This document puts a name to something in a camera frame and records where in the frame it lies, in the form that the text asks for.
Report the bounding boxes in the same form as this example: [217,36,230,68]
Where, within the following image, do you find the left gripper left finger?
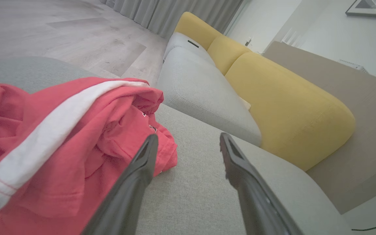
[82,134,159,235]

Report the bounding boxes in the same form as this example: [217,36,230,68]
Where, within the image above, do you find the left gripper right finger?
[220,132,303,235]

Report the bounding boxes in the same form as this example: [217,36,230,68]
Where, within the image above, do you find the red jersey with white sleeves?
[0,77,178,235]

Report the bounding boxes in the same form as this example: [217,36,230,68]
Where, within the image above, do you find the yellow sofa back cushion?
[174,12,223,51]
[207,35,252,76]
[225,52,356,172]

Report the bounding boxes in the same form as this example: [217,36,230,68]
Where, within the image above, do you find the white slatted appliance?
[338,59,368,73]

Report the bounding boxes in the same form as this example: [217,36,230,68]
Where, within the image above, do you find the grey pleated curtain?
[100,0,244,38]

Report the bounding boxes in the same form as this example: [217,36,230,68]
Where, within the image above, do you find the dark framed wall picture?
[345,0,376,19]

